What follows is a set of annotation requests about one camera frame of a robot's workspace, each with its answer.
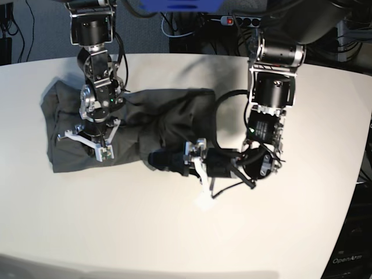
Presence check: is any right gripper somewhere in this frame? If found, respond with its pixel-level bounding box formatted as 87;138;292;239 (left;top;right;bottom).
57;118;120;162

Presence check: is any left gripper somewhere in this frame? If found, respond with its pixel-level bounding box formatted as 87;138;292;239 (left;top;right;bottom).
183;138;215;197

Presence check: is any grey T-shirt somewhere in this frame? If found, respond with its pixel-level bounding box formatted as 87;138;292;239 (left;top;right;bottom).
41;80;216;173

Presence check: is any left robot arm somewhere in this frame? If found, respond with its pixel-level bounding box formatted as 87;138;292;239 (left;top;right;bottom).
183;1;371;210

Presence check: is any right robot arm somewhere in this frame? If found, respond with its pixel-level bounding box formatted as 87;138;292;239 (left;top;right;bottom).
60;1;126;162

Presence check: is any black box at left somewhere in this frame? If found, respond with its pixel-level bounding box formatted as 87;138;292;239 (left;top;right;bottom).
0;37;12;66

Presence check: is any black OpenArm box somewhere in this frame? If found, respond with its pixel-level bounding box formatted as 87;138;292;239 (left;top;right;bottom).
321;183;371;278

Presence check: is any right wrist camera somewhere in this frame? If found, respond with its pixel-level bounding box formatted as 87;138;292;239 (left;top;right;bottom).
94;145;115;162

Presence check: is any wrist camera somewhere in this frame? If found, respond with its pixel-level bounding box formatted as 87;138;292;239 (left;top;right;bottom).
195;192;216;212
94;145;115;162

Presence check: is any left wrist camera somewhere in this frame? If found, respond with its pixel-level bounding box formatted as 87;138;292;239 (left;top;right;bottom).
195;192;216;212

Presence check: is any white cable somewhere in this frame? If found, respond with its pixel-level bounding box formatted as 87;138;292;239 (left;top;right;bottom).
160;12;195;38

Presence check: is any black cable on floor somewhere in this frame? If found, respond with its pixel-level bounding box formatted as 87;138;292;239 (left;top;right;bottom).
17;0;35;62

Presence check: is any blue plastic mount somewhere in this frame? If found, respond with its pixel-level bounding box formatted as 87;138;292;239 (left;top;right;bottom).
141;0;223;12

